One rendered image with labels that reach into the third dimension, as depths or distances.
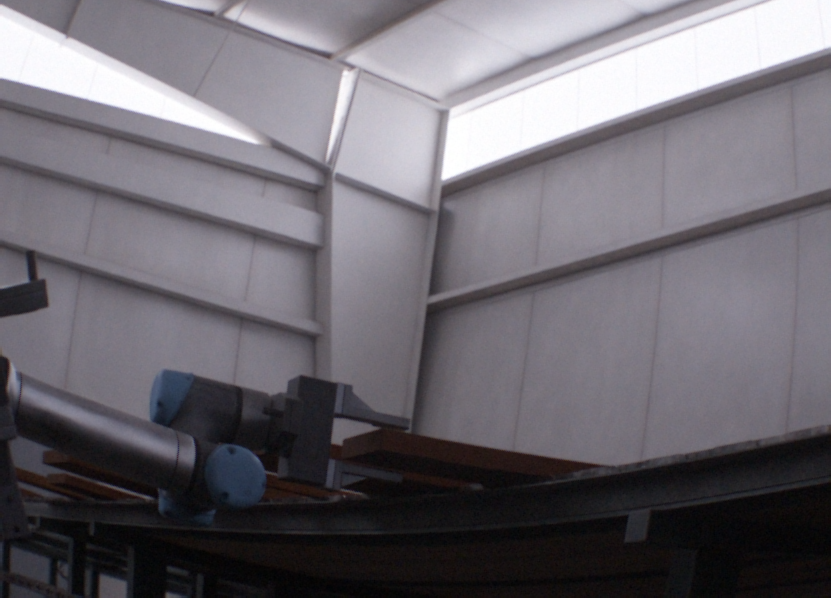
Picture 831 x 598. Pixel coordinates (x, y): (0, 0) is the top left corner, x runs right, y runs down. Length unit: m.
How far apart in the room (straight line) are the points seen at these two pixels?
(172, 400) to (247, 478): 0.18
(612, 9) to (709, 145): 1.74
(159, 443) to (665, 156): 10.48
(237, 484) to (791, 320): 8.73
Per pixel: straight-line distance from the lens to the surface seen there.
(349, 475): 1.81
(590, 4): 12.34
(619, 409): 11.53
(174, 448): 1.57
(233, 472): 1.57
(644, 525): 1.57
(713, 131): 11.43
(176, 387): 1.72
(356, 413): 1.81
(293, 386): 1.80
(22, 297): 1.02
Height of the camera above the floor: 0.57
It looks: 15 degrees up
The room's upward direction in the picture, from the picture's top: 7 degrees clockwise
